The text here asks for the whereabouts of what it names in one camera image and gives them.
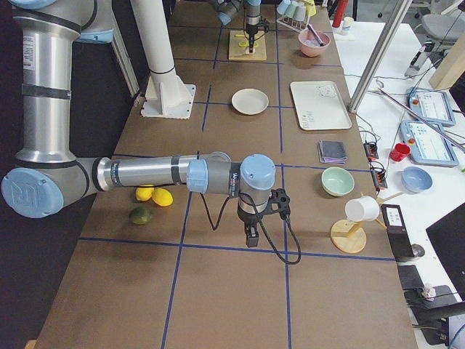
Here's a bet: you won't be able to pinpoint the green lime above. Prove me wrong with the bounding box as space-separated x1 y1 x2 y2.
129 206 153 225

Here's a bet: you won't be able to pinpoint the pink bowl with ice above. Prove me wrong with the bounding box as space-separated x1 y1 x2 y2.
298 29 331 57

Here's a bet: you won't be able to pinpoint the aluminium frame post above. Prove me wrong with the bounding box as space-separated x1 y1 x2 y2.
348 0 413 113

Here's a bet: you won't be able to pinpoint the white mug on stand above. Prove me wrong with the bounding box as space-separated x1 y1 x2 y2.
344 196 380 222

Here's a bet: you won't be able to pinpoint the blue bowl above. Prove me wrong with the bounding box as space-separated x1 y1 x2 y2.
401 167 433 193

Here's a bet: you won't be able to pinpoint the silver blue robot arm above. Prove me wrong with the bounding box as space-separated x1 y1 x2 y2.
207 0 270 54
1 1 291 247

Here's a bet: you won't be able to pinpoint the red cup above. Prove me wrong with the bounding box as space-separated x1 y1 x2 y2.
389 143 411 162

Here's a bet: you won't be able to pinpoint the mint green bowl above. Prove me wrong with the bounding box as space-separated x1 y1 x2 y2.
321 167 355 196

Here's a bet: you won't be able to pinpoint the far teach pendant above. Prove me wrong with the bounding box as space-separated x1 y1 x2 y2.
406 87 456 127

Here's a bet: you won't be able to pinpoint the black power strip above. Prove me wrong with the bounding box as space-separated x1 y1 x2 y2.
363 142 387 193

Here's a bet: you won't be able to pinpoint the beige round plate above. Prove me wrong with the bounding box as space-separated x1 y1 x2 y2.
231 88 269 116

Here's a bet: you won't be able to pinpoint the white bear tray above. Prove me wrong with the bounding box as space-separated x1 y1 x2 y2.
290 81 352 131

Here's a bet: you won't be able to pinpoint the bamboo cutting board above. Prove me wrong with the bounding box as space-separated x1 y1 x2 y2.
228 31 267 61

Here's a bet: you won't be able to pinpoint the yellow lemon near edge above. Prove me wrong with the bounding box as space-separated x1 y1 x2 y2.
135 185 154 202

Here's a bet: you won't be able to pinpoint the teach pendant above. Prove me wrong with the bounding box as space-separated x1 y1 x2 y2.
400 121 458 167
406 87 456 127

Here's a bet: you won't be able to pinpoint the wooden mug stand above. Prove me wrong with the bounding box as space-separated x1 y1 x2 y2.
330 192 403 254

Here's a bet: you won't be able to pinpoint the wire cup rack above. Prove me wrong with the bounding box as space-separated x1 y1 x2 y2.
276 0 317 32

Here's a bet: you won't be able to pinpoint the white paper cup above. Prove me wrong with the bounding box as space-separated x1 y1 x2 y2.
341 16 354 35

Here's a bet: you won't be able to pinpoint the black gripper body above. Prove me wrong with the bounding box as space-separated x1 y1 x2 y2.
237 188 291 226
245 15 269 36

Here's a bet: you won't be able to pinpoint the metal black-tipped tongs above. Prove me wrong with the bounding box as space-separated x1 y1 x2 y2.
307 24 325 47

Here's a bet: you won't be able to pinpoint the black box device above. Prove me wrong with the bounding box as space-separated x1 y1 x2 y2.
381 204 414 262

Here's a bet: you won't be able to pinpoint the near teach pendant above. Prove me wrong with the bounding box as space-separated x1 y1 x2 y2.
400 121 458 167

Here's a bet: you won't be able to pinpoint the grey purple folded cloth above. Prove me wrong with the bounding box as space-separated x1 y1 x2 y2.
318 140 347 164

